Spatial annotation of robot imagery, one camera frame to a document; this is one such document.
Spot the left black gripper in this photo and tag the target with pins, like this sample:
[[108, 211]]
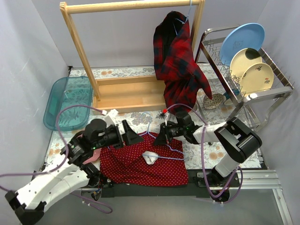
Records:
[[119, 136]]

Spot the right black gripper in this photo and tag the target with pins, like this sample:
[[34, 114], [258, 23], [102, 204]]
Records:
[[165, 132]]

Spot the red polka dot cloth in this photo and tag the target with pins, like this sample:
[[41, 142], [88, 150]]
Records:
[[145, 164]]

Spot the red plaid skirt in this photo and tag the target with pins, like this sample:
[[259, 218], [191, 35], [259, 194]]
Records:
[[175, 65]]

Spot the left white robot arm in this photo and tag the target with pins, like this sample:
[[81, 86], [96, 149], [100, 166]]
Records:
[[79, 169]]

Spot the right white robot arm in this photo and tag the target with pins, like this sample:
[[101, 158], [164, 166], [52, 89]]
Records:
[[238, 140]]

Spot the pink polka dot plate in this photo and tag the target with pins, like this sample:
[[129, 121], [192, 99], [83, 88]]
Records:
[[92, 157]]

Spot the white mug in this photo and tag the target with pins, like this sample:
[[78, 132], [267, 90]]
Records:
[[196, 108]]

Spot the floral table mat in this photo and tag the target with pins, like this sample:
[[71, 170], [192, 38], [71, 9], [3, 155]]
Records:
[[150, 120]]

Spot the patterned bowl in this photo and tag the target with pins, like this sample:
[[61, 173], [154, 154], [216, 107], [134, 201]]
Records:
[[213, 103]]

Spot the teal plastic basket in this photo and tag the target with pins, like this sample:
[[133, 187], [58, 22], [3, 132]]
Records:
[[66, 92]]

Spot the metal dish rack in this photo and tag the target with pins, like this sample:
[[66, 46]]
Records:
[[254, 109]]

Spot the cream plate black spot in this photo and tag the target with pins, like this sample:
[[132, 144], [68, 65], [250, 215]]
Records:
[[241, 61]]

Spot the cream plate floral print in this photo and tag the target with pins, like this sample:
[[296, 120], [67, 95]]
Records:
[[258, 77]]

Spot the blue plate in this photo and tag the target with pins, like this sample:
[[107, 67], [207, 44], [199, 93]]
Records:
[[250, 35]]

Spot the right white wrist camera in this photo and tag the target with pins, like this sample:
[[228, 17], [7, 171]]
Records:
[[165, 116]]

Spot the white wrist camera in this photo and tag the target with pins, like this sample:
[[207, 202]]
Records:
[[109, 117], [165, 116]]

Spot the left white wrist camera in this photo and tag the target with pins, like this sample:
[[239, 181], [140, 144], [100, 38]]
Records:
[[109, 117]]

